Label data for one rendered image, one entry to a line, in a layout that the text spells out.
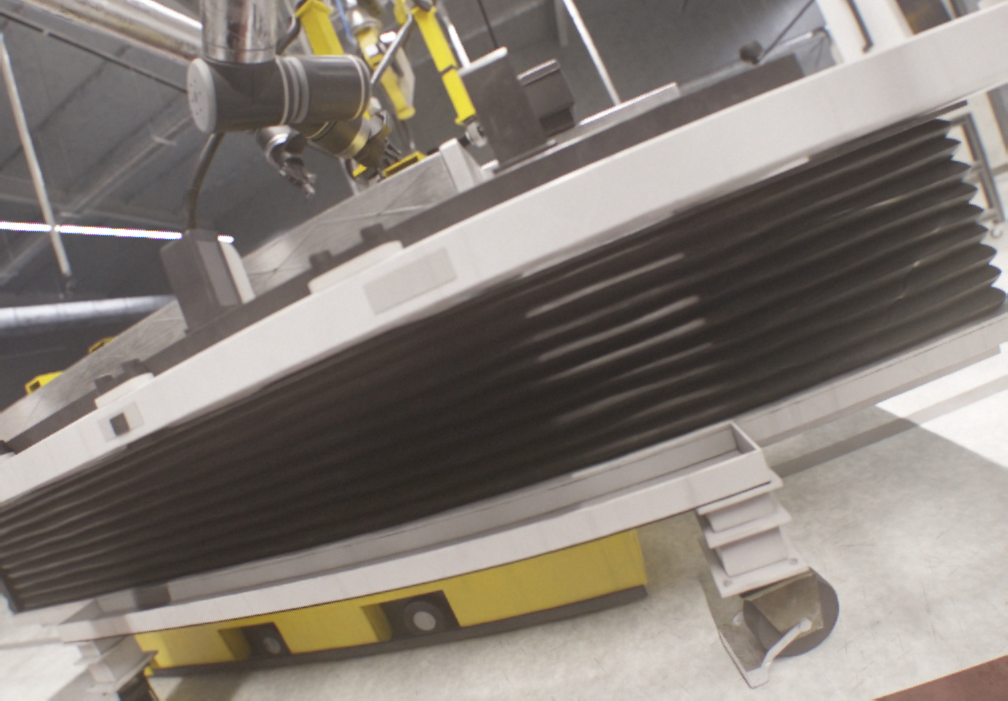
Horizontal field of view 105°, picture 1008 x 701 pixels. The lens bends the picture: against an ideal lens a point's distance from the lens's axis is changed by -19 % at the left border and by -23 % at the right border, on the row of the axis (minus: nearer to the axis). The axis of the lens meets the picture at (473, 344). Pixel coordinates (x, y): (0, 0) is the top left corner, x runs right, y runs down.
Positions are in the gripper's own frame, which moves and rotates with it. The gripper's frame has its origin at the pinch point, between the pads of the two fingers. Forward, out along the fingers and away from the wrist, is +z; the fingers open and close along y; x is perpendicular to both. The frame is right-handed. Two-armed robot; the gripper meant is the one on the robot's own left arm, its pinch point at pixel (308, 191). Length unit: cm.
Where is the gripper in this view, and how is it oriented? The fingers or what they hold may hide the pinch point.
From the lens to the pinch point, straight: 142.4
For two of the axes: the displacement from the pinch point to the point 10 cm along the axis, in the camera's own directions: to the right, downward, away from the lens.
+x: 6.6, -6.1, -4.3
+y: -5.0, 0.7, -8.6
